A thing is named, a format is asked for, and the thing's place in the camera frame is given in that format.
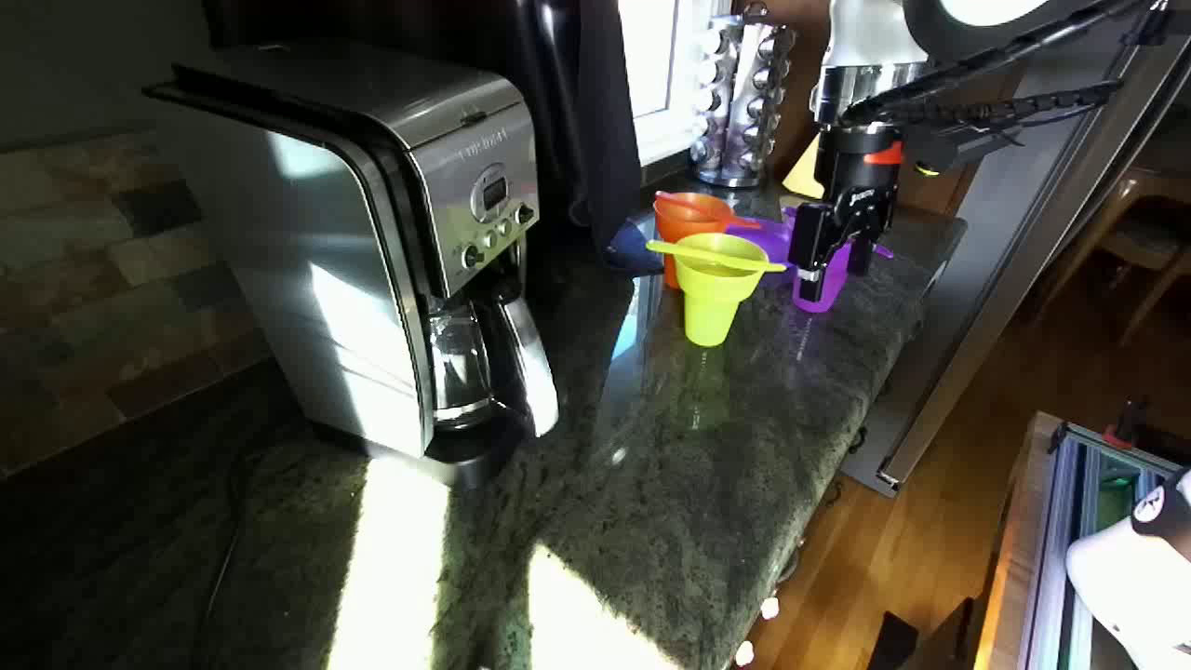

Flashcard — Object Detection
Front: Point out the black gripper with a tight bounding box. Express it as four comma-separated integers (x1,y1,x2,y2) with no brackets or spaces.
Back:
790,117,913,280

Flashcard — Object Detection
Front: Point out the purple plastic bowl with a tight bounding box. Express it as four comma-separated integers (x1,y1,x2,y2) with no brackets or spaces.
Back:
793,238,872,296

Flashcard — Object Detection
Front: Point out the purple plastic cup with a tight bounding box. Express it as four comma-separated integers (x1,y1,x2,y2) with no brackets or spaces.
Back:
798,280,847,315

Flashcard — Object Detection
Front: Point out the yellow-green plastic knife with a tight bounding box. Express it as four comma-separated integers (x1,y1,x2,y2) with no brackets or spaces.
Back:
644,233,790,275

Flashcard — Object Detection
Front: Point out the yellow-green plastic cup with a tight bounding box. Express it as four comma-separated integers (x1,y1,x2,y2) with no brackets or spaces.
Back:
682,289,748,352

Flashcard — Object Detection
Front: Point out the orange plastic cup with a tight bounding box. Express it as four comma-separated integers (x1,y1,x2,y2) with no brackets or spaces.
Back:
658,233,699,296

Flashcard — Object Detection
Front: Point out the purple plastic plate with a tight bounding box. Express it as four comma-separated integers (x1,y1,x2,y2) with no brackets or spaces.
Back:
721,217,800,270

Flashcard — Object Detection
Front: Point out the silver spice rack carousel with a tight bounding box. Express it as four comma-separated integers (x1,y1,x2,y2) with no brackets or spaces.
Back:
690,6,800,195

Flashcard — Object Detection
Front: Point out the stainless steel refrigerator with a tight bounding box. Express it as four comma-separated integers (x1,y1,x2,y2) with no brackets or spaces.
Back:
845,0,1191,496

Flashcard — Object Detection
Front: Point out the blue cloth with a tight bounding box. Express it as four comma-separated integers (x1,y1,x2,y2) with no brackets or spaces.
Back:
603,213,664,280

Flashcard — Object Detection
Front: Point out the dark hanging cloth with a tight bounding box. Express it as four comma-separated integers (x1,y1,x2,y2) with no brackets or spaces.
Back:
511,0,648,248

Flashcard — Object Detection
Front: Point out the wooden chair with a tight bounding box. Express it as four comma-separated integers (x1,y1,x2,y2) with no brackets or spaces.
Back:
1089,169,1191,344

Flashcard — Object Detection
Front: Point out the grey framed bin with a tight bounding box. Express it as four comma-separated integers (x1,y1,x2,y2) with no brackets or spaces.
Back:
974,411,1191,670

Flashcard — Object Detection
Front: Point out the glass coffee carafe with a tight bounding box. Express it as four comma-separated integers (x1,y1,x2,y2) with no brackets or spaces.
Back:
424,289,562,460

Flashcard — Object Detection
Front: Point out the white rounded object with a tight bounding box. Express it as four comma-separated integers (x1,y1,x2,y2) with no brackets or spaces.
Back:
1063,470,1191,670

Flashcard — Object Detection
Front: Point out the silver coffee maker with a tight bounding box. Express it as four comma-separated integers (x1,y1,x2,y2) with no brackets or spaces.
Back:
145,42,566,470

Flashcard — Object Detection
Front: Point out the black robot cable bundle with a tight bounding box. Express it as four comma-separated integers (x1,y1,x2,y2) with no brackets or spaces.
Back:
866,0,1165,143

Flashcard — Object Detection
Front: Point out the white window frame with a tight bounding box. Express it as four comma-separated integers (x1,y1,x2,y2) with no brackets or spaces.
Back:
613,0,732,169

